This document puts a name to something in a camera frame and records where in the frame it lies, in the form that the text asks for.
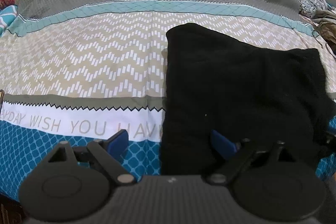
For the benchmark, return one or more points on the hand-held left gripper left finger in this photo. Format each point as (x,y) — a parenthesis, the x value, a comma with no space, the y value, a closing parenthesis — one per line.
(117,141)

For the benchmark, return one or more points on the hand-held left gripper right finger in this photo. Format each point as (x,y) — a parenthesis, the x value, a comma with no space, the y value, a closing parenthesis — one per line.
(223,144)

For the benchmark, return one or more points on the black pants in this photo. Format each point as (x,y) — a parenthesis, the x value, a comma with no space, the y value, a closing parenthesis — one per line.
(236,82)

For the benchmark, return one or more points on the patterned bed sheet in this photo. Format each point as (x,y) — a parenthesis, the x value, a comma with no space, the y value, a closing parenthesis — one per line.
(92,56)

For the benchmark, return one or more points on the olive clothing pile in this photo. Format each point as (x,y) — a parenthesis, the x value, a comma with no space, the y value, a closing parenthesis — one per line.
(326,24)

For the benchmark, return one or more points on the teal patterned pillow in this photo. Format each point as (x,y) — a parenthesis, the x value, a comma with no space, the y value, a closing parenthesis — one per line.
(6,19)

